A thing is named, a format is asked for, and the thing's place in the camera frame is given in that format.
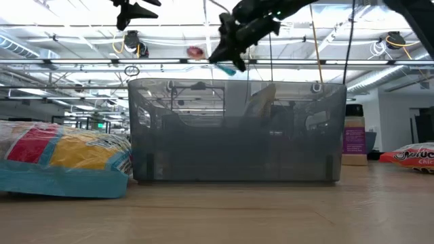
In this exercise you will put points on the black lid purple label bottle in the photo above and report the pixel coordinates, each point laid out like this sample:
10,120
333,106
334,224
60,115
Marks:
354,142

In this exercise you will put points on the clear yellow noodle packet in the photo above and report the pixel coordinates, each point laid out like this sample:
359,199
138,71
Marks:
262,100

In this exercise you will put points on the blue bowl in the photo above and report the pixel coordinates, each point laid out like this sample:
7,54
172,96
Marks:
371,142

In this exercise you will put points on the yellow blue ramen packet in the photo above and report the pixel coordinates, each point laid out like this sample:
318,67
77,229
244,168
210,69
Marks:
68,152

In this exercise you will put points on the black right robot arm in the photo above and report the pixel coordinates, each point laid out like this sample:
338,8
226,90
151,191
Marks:
417,20

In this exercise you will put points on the orange white ramen packet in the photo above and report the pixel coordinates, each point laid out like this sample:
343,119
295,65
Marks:
410,156

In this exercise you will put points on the grey plastic bin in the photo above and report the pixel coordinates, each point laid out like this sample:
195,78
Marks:
288,152

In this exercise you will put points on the iridescent rainbow metal spoon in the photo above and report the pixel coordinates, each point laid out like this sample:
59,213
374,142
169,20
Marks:
195,53

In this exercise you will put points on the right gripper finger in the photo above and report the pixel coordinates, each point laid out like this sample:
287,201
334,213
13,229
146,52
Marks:
229,37
237,59

